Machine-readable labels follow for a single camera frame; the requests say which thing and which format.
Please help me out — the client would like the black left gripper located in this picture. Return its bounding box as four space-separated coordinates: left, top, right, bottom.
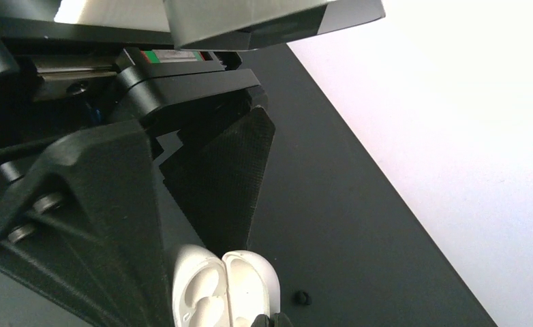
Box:
0 1 269 149

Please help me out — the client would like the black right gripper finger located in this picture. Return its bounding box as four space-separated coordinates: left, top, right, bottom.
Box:
250 313 294 327

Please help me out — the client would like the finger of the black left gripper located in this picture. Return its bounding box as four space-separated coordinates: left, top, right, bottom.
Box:
0 121 173 326
159 106 275 256

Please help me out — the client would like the white earbud charging case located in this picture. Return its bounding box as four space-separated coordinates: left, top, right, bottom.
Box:
172 245 281 326

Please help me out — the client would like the small black eartip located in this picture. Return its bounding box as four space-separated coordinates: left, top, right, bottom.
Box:
293 290 312 306

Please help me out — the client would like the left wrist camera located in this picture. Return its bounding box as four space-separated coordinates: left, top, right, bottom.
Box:
164 0 386 51

